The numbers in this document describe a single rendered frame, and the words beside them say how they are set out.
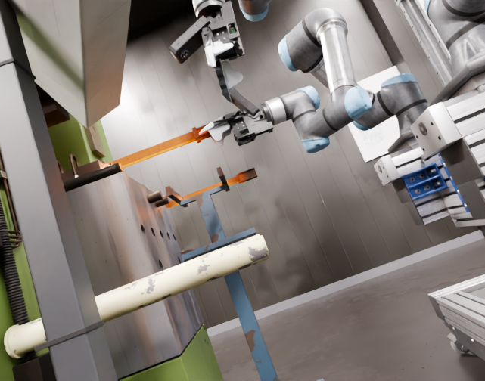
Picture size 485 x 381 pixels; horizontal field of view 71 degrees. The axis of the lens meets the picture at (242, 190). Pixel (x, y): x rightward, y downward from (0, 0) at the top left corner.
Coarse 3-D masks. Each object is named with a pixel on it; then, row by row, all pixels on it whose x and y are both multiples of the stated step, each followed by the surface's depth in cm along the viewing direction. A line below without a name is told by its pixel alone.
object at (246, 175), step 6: (252, 168) 158; (240, 174) 158; (246, 174) 158; (252, 174) 158; (228, 180) 157; (234, 180) 157; (240, 180) 156; (246, 180) 157; (210, 186) 156; (216, 186) 156; (198, 192) 156; (186, 198) 155; (168, 204) 155; (174, 204) 155
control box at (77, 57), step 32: (32, 0) 41; (64, 0) 37; (96, 0) 37; (128, 0) 42; (32, 32) 47; (64, 32) 42; (96, 32) 42; (32, 64) 54; (64, 64) 48; (96, 64) 47; (64, 96) 56; (96, 96) 54
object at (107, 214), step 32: (96, 192) 82; (128, 192) 82; (96, 224) 80; (128, 224) 80; (96, 256) 79; (128, 256) 79; (160, 256) 88; (96, 288) 78; (128, 320) 76; (160, 320) 76; (192, 320) 97; (128, 352) 75; (160, 352) 75
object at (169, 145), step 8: (192, 128) 99; (200, 128) 100; (184, 136) 99; (192, 136) 99; (200, 136) 99; (208, 136) 101; (160, 144) 99; (168, 144) 99; (176, 144) 99; (184, 144) 101; (136, 152) 99; (144, 152) 99; (152, 152) 99; (160, 152) 100; (120, 160) 98; (128, 160) 98; (136, 160) 99
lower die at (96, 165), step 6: (96, 162) 87; (102, 162) 92; (78, 168) 87; (84, 168) 87; (90, 168) 87; (96, 168) 87; (66, 174) 87; (72, 174) 87; (78, 174) 87; (84, 174) 87; (66, 180) 86
